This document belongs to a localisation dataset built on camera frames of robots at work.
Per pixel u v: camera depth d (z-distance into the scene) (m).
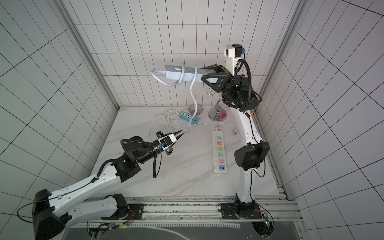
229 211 0.73
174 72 0.40
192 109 1.17
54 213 0.40
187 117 1.10
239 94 0.50
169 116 1.07
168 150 0.57
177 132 0.61
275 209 0.75
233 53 0.42
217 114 1.14
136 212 0.72
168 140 0.50
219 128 1.05
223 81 0.45
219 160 0.88
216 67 0.48
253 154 0.50
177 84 0.42
